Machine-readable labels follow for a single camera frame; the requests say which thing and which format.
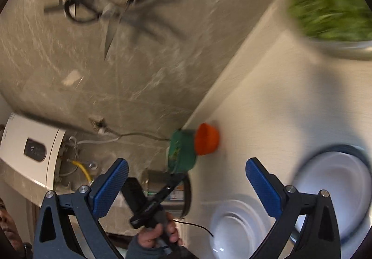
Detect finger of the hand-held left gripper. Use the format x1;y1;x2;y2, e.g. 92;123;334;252
180;176;193;217
139;175;185;219

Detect leafy green vegetables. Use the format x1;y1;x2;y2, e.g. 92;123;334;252
288;0;372;43

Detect person's left hand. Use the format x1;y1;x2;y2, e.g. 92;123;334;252
136;212;183;249

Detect clear plastic vegetable container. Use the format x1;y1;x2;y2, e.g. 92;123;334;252
286;0;372;60

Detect yellow hose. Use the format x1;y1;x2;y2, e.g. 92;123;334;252
71;160;93;184

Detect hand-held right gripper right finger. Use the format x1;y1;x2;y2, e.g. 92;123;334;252
245;157;341;259

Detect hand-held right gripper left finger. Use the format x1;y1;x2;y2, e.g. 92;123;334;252
33;158;130;259

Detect wall socket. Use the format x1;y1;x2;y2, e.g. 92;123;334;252
89;117;106;134

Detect green bowl with blue rim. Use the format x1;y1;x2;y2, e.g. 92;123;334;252
291;144;372;248

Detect white water heater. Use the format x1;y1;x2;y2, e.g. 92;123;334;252
0;112;67;190

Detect black handled scissors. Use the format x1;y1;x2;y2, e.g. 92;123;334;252
43;0;170;60

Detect thin black cable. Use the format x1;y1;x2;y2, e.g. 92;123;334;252
174;220;215;238

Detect white cable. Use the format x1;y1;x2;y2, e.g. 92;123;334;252
60;135;121;176

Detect person's head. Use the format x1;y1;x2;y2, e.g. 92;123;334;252
0;196;32;259

